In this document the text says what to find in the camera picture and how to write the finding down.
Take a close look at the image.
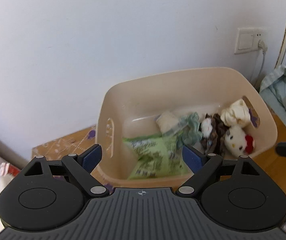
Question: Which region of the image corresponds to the green fabric scrunchie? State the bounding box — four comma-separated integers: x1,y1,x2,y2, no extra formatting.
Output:
177,112,203,149

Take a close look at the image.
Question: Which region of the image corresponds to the white Hello Kitty plush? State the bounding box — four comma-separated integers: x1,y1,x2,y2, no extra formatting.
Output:
224,125,255,158

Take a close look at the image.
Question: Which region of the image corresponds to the green snack packet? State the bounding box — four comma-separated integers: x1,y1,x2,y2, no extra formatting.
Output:
123,134,188,180

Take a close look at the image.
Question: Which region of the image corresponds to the clear cream packet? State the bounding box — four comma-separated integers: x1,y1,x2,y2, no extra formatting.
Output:
156,111,182,136

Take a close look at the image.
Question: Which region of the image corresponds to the cream white scrunchie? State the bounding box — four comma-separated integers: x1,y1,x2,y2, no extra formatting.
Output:
220,99,251,128

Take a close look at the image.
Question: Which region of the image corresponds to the light green cloth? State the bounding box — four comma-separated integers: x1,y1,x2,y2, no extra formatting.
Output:
259,65,286,126

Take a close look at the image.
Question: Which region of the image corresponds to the brown floral patterned box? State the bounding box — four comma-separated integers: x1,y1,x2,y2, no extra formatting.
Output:
31,125,114,193

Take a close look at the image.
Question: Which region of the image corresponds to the brown white scrunchie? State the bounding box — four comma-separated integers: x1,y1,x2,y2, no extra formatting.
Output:
199,113,229,158

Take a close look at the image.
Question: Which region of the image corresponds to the red white snack box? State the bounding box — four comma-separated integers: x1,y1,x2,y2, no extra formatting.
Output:
0,162,21,181

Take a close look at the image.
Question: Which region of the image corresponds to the beige plastic storage bin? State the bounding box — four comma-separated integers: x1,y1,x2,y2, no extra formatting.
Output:
94,67,278,189

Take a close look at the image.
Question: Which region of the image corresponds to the white power plug cable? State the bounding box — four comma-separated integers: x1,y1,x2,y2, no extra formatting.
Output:
250,39,269,88

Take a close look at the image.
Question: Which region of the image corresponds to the white wall switch socket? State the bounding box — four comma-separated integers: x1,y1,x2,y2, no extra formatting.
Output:
234,27,267,55

